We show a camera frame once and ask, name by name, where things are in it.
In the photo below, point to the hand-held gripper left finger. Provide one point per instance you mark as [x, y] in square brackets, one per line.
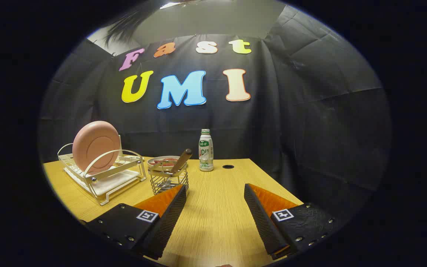
[169, 222]

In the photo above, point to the white green drink bottle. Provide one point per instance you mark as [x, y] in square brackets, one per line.
[206, 152]

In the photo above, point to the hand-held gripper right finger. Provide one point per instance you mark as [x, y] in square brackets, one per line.
[261, 222]

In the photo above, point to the pink plate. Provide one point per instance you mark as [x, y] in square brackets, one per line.
[95, 146]

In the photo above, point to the person's dark hair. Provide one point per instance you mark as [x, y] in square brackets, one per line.
[122, 27]

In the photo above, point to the beige round dish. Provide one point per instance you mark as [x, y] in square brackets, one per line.
[154, 160]

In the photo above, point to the white dish rack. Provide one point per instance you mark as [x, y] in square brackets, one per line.
[115, 181]

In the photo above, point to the raw meat slice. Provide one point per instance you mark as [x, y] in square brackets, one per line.
[171, 163]
[160, 162]

